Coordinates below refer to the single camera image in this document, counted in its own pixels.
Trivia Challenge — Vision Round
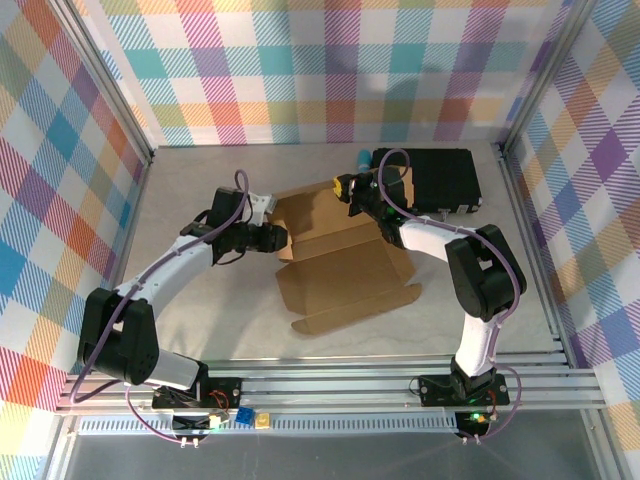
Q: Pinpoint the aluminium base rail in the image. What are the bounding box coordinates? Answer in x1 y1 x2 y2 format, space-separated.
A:
54 357 614 414

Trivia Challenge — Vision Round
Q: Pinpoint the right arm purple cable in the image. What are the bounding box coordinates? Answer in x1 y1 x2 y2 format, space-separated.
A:
377 148 524 444

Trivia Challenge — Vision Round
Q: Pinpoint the left aluminium corner post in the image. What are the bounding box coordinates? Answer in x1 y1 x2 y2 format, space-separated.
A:
47 0 156 164

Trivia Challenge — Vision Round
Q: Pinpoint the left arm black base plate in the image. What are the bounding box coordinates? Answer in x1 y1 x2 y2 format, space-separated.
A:
152 377 243 411

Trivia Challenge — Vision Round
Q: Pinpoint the brown cardboard paper box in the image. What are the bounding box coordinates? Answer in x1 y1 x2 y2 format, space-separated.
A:
267 164 423 337

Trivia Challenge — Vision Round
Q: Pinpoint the right aluminium corner post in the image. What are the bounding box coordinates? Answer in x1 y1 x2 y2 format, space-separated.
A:
497 0 596 156

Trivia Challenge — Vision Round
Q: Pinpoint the right controller board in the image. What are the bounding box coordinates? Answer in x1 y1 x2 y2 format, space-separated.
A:
457 409 494 436

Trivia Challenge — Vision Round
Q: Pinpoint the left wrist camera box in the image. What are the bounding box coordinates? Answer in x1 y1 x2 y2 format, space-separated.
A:
207 185 280 229

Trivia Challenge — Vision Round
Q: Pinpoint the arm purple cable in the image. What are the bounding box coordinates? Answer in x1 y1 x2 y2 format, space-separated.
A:
72 169 251 444
377 148 524 444

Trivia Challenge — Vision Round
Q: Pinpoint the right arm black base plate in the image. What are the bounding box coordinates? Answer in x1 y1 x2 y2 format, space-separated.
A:
418 372 510 407

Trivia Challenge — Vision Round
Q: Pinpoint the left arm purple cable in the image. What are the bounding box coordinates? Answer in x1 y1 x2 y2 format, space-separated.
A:
72 169 251 444

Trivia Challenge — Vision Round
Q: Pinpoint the controller board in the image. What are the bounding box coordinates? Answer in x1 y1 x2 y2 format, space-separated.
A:
172 412 231 434
457 409 494 436

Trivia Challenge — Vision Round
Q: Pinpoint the white slotted cable duct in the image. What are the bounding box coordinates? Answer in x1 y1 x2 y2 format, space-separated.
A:
79 417 459 435

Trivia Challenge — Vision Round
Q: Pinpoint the black hard case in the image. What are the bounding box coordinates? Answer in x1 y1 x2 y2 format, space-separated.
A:
374 147 484 217

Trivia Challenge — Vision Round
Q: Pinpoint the left controller board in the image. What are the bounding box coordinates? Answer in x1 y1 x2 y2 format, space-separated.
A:
172 412 231 434

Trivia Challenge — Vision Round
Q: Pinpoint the aluminium corner post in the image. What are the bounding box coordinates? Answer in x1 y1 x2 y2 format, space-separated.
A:
47 0 156 164
497 0 596 156

